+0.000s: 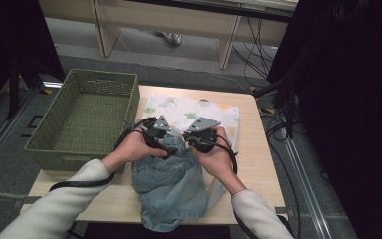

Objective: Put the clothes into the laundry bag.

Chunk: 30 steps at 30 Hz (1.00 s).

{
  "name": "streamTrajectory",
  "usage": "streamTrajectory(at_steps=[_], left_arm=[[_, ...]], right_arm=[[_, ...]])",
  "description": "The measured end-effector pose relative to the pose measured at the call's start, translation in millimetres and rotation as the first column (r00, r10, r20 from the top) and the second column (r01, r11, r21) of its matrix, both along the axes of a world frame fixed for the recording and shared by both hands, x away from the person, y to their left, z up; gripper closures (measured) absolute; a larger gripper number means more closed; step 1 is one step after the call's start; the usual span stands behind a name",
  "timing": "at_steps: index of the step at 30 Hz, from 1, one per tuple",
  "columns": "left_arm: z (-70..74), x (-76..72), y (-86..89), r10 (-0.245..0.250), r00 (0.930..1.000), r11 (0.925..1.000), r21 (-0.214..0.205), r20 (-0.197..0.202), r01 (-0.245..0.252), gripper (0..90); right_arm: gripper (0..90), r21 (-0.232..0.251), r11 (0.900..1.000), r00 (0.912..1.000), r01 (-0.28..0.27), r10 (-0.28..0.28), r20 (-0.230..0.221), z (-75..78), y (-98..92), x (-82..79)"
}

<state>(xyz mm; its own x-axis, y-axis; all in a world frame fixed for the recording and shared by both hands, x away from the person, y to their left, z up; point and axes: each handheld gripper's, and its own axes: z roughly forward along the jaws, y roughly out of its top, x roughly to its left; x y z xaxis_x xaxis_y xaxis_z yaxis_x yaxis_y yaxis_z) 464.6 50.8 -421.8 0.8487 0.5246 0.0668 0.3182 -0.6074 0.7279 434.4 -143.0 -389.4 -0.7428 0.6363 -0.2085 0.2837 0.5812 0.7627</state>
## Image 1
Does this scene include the green woven basket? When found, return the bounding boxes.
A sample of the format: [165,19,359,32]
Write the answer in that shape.
[24,68,141,174]

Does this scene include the black metal stand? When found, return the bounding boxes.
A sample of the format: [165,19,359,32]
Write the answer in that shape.
[7,55,44,121]
[252,74,301,139]

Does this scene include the grey floor cable cover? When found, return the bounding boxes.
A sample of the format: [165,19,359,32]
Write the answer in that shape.
[0,188,43,205]

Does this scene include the black curtain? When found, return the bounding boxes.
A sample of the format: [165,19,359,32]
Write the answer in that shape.
[0,0,66,120]
[267,0,382,239]

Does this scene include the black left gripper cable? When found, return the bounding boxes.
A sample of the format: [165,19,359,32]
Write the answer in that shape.
[48,117,157,193]

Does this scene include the person's left hand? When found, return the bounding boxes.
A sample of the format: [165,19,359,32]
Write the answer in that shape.
[100,127,169,173]

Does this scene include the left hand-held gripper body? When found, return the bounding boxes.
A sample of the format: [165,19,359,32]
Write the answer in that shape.
[142,115,172,150]

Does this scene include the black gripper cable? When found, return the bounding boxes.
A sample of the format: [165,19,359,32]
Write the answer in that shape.
[195,133,261,239]
[48,117,157,193]

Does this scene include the white leaf-print laundry bag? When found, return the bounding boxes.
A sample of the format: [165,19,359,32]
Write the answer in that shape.
[141,93,241,211]

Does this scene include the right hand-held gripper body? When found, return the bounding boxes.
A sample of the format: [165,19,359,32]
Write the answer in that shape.
[187,117,222,154]

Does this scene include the light blue denim shorts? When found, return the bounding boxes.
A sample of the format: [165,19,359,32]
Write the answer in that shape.
[131,128,210,233]

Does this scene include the metal floor rail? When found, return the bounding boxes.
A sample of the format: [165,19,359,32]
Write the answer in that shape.
[282,130,333,239]
[0,87,38,177]

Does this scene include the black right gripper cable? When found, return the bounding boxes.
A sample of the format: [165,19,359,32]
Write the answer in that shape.
[195,133,261,239]

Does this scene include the person's right hand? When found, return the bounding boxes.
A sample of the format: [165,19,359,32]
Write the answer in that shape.
[189,126,239,188]

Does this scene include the beige wooden desk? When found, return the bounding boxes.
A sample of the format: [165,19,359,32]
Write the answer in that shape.
[38,0,299,71]

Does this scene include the black floor cables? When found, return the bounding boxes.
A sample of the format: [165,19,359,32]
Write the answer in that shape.
[231,16,303,227]

